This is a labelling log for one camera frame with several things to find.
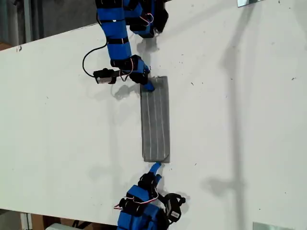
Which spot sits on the grey striped square towel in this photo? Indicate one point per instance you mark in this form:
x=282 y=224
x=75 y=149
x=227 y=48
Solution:
x=156 y=124

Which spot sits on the white plastic container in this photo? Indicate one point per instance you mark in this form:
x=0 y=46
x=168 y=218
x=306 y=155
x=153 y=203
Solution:
x=57 y=227

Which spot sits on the brown cardboard box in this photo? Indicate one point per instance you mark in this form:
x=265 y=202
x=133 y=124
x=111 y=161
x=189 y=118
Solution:
x=37 y=222

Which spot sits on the black camera mount stalk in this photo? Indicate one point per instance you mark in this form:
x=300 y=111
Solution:
x=118 y=73
x=162 y=197

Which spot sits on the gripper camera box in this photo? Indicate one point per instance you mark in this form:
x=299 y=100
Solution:
x=173 y=208
x=103 y=76

